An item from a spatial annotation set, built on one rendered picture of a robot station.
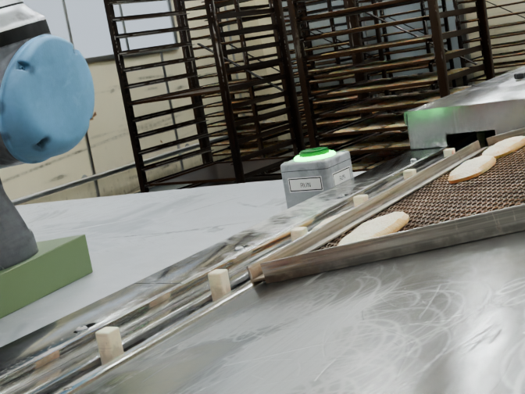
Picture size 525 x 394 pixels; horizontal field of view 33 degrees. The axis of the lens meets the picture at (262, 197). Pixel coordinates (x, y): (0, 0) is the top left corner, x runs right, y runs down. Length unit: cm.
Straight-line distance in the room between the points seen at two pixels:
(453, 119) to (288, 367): 94
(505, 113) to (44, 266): 66
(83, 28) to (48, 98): 624
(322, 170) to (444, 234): 59
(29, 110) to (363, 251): 40
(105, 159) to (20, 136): 624
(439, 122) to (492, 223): 79
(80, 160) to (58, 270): 589
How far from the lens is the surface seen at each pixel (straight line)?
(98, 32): 723
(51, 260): 102
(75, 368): 65
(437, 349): 35
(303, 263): 60
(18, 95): 85
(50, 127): 88
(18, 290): 98
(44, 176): 665
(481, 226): 54
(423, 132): 132
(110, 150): 716
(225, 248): 87
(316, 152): 114
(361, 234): 62
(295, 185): 114
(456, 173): 82
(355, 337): 40
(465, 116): 130
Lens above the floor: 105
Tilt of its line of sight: 9 degrees down
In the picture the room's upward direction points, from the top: 10 degrees counter-clockwise
